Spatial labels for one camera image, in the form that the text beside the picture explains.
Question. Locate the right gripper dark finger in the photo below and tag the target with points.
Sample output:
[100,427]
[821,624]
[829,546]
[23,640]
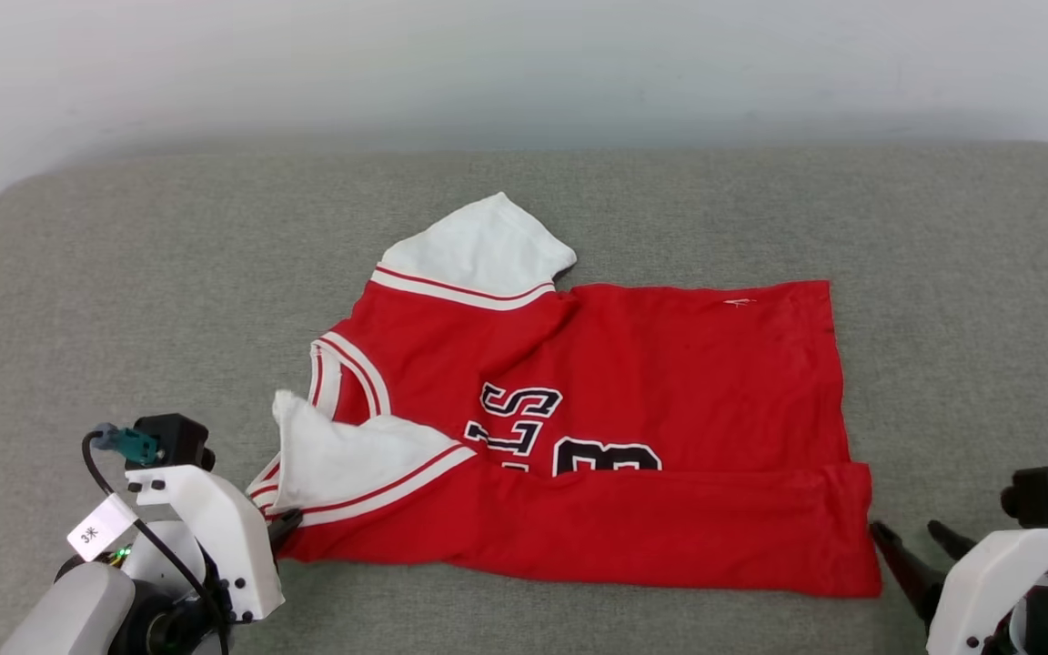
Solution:
[915,573]
[953,541]

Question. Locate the grey-green fabric sofa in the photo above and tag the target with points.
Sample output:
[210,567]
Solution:
[124,273]

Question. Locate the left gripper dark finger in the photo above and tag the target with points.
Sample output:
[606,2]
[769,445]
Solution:
[285,528]

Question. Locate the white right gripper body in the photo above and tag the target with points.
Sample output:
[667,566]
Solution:
[988,582]

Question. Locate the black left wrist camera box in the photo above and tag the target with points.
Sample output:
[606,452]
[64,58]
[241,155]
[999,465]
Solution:
[180,439]

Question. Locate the red and white basketball jersey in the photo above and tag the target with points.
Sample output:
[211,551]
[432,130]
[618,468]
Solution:
[670,382]

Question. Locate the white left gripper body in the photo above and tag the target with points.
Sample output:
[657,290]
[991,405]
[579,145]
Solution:
[228,537]

